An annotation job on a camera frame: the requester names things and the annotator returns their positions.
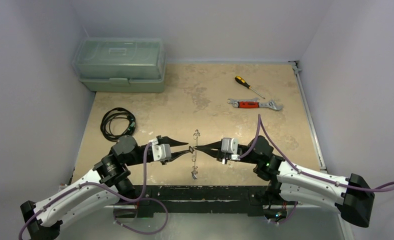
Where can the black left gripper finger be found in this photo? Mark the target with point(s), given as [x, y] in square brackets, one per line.
[176, 155]
[169, 141]

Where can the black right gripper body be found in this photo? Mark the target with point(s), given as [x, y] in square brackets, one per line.
[219, 151]

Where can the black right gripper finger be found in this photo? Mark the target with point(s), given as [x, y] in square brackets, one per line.
[212, 152]
[211, 146]

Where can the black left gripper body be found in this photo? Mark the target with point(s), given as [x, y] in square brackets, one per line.
[142, 153]

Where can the perforated metal key plate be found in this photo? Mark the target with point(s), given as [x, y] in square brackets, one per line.
[194, 171]

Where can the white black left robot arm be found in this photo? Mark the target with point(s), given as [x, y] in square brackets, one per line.
[107, 183]

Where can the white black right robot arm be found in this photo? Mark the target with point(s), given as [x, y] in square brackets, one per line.
[289, 182]

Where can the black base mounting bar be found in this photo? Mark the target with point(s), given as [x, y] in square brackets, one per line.
[252, 200]

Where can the yellow black screwdriver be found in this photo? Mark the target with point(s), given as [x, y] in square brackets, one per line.
[242, 82]

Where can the green plastic toolbox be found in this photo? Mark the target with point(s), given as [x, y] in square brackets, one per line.
[121, 64]

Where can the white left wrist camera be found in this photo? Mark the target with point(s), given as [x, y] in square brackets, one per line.
[160, 152]

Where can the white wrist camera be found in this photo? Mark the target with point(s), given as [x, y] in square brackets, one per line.
[160, 152]
[229, 145]

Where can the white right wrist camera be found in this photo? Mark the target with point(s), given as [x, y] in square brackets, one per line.
[229, 145]

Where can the red handled adjustable wrench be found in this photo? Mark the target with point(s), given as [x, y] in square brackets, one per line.
[253, 104]

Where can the aluminium side rail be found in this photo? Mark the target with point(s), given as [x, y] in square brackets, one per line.
[314, 137]

